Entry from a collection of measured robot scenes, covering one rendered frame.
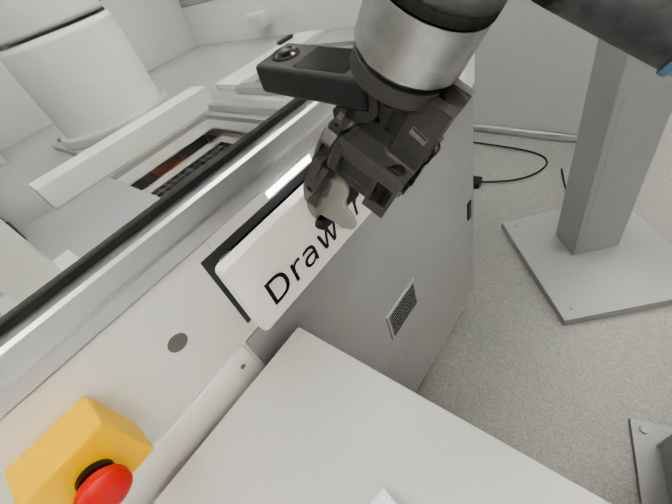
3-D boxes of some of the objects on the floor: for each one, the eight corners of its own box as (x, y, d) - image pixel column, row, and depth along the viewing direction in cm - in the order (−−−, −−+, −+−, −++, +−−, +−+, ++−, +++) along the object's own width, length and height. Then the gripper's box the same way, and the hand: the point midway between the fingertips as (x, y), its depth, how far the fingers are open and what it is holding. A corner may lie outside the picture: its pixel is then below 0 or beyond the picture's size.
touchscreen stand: (715, 295, 109) (1130, -243, 40) (563, 325, 116) (695, -96, 46) (613, 201, 145) (739, -168, 76) (501, 228, 152) (524, -91, 83)
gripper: (429, 144, 21) (342, 272, 40) (498, 64, 25) (391, 212, 44) (315, 60, 21) (283, 225, 40) (403, -2, 26) (338, 171, 45)
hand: (323, 198), depth 41 cm, fingers closed on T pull, 3 cm apart
